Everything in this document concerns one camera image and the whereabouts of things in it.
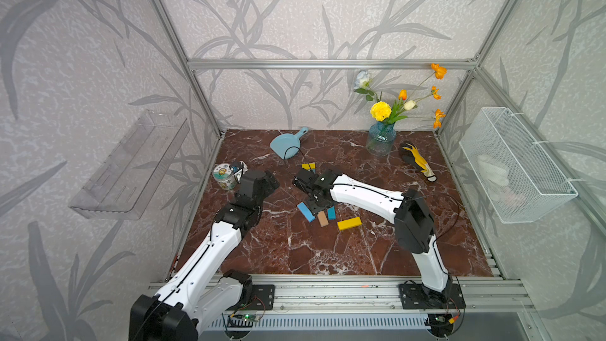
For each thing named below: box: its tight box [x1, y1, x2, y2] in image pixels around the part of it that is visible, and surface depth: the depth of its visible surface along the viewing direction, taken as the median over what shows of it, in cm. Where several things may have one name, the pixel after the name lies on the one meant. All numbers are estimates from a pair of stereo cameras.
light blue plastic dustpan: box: [269, 127, 309, 160], surface depth 119 cm
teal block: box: [327, 206, 337, 221], surface depth 93 cm
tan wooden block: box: [317, 210, 330, 228], surface depth 91 cm
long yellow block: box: [336, 216, 363, 232], surface depth 91 cm
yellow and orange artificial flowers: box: [353, 63, 448, 130], surface depth 95 cm
